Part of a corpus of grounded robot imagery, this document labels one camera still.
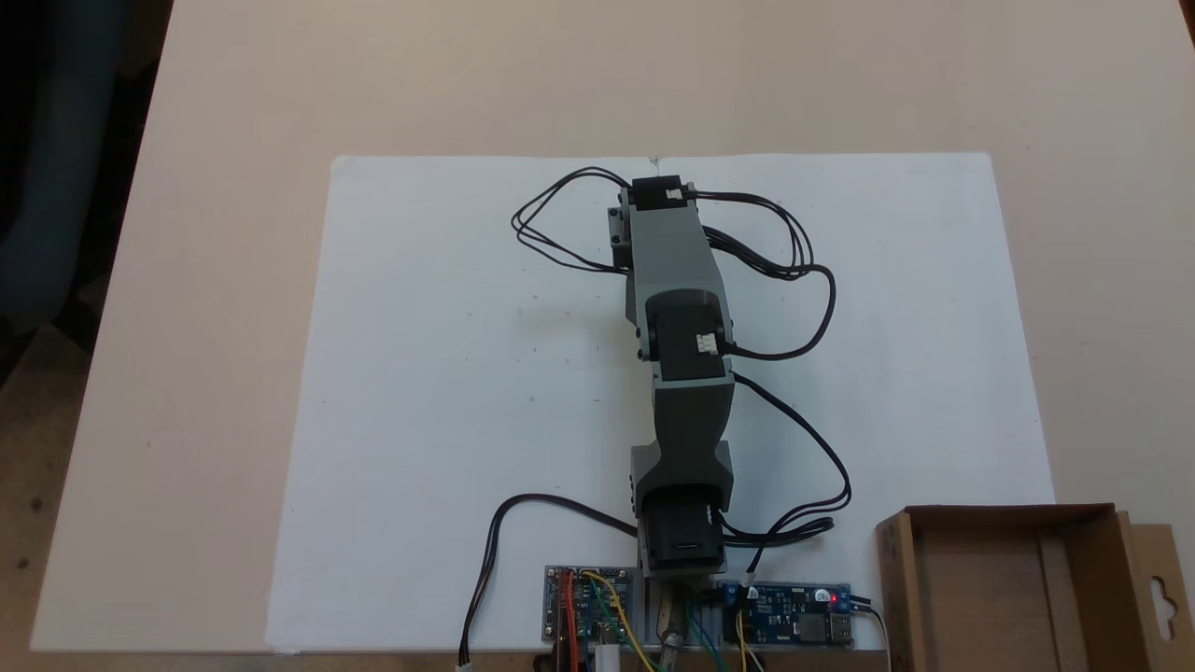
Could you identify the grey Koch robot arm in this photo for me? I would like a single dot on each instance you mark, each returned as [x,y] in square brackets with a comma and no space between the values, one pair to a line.
[677,252]

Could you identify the blue circuit board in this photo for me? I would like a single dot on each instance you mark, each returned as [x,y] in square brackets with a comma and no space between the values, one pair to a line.
[794,616]

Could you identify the brown cardboard box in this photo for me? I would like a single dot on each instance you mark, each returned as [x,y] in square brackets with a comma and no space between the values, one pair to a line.
[980,597]

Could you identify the dark blue chair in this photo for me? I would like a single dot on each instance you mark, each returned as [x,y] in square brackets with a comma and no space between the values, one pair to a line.
[56,187]

